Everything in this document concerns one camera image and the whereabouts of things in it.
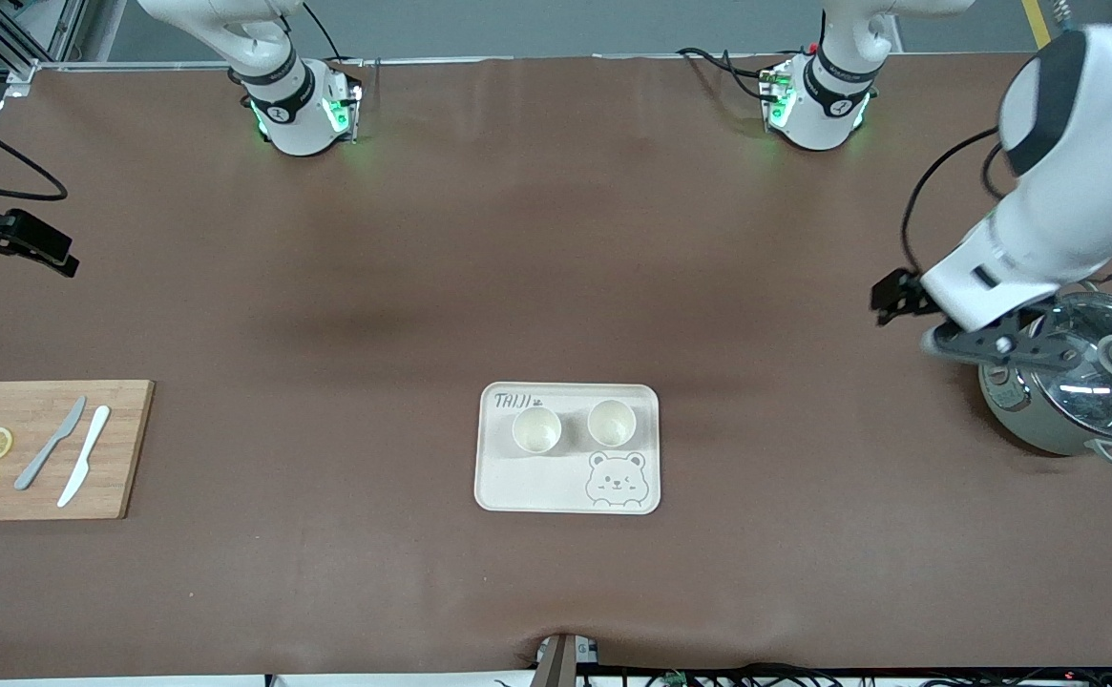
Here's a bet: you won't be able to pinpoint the white IKEA cup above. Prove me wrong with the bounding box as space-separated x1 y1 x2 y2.
512 405 563 456
587 399 639 450

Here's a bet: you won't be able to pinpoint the glass pot lid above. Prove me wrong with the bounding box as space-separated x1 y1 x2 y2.
1031 292 1112 446

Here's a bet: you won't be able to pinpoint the grey plastic knife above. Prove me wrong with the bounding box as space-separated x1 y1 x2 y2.
14 396 87 491

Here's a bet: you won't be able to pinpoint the white plastic knife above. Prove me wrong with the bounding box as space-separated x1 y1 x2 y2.
57 406 112 509

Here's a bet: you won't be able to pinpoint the bamboo cutting board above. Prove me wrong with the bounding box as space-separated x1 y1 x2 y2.
0 380 156 522

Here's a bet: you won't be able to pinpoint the brown table mat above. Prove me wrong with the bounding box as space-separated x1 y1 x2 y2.
0 55 1112 680

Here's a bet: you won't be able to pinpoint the cream bear print tray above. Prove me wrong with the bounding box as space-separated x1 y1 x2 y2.
474 382 661 516

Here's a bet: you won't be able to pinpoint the aluminium frame struts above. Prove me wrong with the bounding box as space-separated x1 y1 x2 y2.
0 0 127 96

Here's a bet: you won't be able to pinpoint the black left base cables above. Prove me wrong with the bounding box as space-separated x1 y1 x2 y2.
677 46 778 104

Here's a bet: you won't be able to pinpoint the black right base cable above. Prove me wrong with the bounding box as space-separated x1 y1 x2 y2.
303 0 344 64

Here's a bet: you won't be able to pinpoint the brown post with clamp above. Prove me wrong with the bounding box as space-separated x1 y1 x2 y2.
535 633 602 687

